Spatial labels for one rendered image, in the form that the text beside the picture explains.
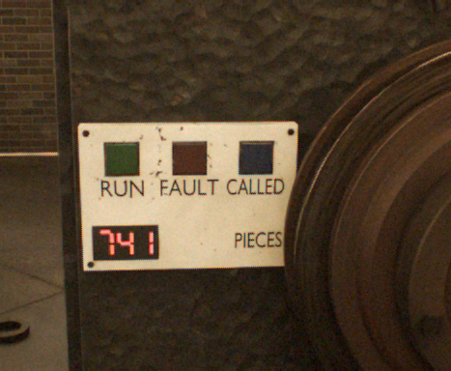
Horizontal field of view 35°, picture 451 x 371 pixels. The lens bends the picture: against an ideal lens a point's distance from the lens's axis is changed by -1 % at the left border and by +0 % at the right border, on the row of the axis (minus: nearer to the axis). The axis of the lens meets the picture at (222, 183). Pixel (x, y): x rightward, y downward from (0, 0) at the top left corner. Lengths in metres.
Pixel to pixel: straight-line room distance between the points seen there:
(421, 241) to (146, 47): 0.39
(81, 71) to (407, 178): 0.39
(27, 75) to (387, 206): 6.31
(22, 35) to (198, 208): 6.09
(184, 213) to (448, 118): 0.33
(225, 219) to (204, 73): 0.18
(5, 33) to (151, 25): 6.10
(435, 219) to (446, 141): 0.08
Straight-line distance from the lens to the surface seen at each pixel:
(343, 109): 0.81
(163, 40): 0.86
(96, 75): 0.87
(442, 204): 0.71
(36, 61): 6.91
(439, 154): 0.74
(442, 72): 0.77
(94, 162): 0.87
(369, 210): 0.75
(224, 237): 0.89
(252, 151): 0.86
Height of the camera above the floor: 1.38
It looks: 14 degrees down
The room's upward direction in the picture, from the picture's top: 1 degrees clockwise
